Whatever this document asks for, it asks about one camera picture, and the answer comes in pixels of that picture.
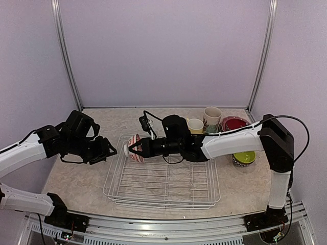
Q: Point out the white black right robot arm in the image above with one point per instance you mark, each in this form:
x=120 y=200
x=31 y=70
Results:
x=268 y=135

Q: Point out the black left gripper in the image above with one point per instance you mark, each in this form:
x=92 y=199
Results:
x=102 y=148

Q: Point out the aluminium frame post left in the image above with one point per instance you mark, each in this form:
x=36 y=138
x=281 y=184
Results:
x=64 y=53

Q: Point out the pale yellow cup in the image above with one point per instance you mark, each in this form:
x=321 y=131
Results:
x=195 y=125

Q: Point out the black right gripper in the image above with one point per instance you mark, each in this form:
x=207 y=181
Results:
x=147 y=151

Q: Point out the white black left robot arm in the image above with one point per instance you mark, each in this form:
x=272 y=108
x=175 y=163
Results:
x=78 y=135

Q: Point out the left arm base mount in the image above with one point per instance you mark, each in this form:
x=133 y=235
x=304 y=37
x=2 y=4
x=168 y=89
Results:
x=61 y=218

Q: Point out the aluminium front rail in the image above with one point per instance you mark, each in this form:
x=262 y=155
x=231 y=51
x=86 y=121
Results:
x=222 y=230

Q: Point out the aluminium frame post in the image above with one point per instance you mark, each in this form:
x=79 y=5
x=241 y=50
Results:
x=64 y=53
x=264 y=54

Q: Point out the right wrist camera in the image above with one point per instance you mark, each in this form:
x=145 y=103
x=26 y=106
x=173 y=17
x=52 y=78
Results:
x=146 y=125

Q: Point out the aluminium frame post right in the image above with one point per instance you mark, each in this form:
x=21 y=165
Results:
x=264 y=54

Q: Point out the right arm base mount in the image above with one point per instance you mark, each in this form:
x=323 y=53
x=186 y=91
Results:
x=263 y=220

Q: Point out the pink polka dot plate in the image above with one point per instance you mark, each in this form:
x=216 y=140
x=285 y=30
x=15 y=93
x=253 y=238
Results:
x=223 y=126

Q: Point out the blue white patterned bowl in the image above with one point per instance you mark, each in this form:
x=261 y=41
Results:
x=237 y=164

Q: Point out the white red patterned bowl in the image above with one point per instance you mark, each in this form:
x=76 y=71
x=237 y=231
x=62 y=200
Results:
x=132 y=154

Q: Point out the lime green bowl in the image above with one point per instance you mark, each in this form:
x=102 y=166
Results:
x=245 y=157

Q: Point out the white wire dish rack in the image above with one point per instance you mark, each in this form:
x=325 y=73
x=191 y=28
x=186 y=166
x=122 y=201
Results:
x=170 y=183

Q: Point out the teal patterned cup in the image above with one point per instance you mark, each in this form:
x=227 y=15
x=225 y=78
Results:
x=211 y=119

